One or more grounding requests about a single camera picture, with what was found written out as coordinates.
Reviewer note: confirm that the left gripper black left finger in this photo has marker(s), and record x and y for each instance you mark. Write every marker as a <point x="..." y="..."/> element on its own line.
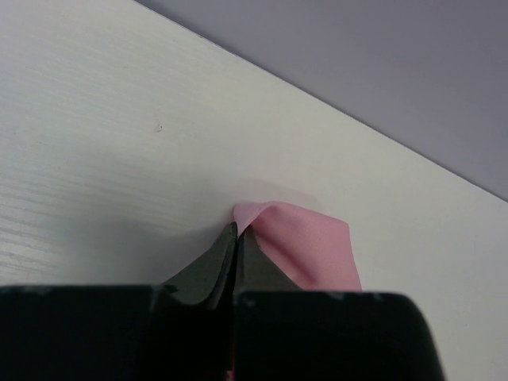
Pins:
<point x="205" y="281"/>

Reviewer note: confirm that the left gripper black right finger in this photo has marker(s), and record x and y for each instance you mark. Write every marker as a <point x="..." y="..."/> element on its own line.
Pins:
<point x="256" y="271"/>

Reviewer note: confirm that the pink t-shirt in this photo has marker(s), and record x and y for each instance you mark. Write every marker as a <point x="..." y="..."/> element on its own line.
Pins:
<point x="316" y="333"/>

